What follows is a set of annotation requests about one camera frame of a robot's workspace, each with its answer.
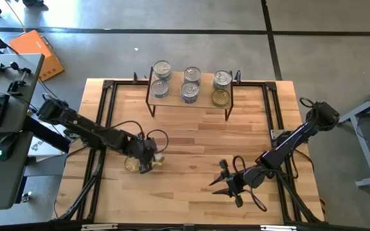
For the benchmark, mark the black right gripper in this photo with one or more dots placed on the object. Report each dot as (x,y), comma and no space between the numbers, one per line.
(233,183)

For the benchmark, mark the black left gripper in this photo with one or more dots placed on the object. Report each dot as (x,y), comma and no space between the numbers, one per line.
(144,154)

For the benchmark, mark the silver lid tuna can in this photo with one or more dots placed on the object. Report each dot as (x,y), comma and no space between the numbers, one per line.
(159,158)
(222,78)
(189,91)

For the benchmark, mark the teal label tuna can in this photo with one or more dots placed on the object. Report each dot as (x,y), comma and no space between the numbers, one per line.
(162,69)
(159,88)

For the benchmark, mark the green label gold lid can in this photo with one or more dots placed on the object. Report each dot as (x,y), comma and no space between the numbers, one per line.
(220,97)
(130,165)

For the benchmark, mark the purple label tuna can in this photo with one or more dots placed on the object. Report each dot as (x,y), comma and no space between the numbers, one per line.
(192,74)

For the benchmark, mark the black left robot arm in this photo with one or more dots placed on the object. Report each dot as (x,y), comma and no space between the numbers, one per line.
(88,128)

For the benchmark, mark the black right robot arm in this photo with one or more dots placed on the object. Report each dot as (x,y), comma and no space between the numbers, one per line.
(287,144)

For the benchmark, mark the wooden shelf black metal legs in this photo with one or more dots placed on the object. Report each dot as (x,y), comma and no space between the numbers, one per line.
(206,93)

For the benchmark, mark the white box with logo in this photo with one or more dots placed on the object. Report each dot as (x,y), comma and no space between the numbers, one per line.
(43,149)

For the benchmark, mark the black desk support beam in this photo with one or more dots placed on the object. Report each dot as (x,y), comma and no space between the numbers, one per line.
(40,134)

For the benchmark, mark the silver desk caster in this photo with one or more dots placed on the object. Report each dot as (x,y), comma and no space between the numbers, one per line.
(26,196)

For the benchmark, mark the black computer mouse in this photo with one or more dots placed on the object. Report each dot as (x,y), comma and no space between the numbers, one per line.
(6,147)

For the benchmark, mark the grey metal stand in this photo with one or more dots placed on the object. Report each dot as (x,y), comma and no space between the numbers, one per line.
(365,149)

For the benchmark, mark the orange equipment case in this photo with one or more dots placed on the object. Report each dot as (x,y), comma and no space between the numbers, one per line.
(34,48)

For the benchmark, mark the silver metal bracket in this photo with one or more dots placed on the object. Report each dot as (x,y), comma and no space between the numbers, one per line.
(278,228)
(99,227)

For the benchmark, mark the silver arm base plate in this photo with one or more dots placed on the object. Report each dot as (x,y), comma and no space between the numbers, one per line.
(274,133)

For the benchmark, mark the black aluminium table frame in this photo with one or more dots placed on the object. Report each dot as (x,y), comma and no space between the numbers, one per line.
(124,83)

